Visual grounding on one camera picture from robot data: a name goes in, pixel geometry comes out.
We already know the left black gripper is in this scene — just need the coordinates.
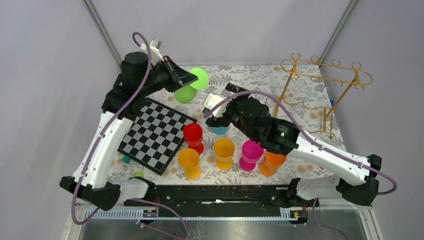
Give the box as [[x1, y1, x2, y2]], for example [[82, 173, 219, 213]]
[[139, 55, 198, 97]]

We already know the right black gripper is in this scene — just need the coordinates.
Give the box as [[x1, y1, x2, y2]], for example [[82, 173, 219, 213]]
[[206, 82, 258, 142]]

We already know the green plastic wine glass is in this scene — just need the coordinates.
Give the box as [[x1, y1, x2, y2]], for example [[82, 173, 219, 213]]
[[173, 67, 210, 104]]

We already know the gold wire glass rack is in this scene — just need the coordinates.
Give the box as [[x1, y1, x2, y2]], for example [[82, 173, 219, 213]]
[[277, 52, 374, 139]]

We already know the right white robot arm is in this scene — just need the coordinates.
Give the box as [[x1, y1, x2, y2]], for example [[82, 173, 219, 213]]
[[202, 83, 382, 207]]

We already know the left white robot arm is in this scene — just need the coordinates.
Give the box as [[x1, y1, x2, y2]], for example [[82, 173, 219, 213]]
[[59, 51, 199, 211]]

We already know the blue plastic wine glass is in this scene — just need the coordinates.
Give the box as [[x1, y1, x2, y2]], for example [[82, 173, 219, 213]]
[[212, 126, 228, 136]]

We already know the magenta plastic wine glass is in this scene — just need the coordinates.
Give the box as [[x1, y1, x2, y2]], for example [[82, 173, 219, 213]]
[[239, 140, 264, 172]]

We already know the amber plastic wine glass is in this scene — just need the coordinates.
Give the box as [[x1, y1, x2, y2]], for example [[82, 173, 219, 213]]
[[213, 138, 236, 171]]

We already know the orange plastic wine glass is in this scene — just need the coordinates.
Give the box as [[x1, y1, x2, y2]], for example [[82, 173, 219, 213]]
[[259, 151, 287, 177]]

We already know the red plastic wine glass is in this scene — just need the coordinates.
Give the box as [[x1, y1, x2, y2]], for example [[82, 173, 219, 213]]
[[183, 123, 205, 155]]

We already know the yellow plastic wine glass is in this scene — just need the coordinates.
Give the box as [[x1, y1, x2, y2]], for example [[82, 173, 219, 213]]
[[177, 148, 202, 180]]

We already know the floral table mat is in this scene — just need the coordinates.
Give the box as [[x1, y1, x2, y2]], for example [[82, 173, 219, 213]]
[[107, 64, 347, 186]]

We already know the black white checkerboard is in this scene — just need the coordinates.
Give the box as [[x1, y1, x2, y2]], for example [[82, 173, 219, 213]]
[[118, 98, 197, 176]]

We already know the small teal block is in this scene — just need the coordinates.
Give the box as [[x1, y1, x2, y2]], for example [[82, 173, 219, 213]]
[[122, 156, 131, 164]]

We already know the small green block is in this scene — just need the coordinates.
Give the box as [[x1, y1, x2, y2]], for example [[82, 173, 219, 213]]
[[135, 171, 144, 178]]

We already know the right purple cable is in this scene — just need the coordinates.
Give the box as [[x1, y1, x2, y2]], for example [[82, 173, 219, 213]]
[[202, 90, 398, 240]]

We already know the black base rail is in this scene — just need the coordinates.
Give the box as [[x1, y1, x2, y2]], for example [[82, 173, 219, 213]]
[[144, 184, 314, 218]]

